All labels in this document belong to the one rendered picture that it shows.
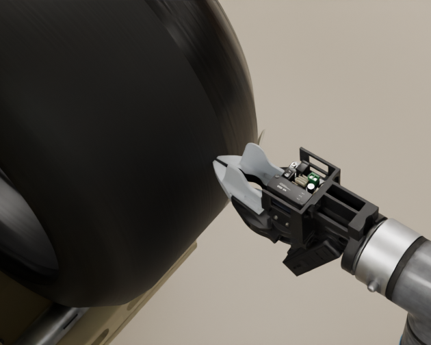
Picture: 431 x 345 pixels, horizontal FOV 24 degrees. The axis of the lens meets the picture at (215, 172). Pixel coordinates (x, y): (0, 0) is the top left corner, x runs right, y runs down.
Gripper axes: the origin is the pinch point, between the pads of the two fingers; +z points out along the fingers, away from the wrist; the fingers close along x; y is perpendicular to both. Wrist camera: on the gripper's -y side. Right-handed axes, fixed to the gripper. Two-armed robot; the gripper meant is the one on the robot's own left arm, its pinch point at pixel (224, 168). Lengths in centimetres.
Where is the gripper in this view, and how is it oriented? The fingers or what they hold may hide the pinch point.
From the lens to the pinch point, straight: 115.1
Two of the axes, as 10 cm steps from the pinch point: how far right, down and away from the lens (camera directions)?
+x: -6.2, 6.7, -4.0
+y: -0.9, -5.7, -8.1
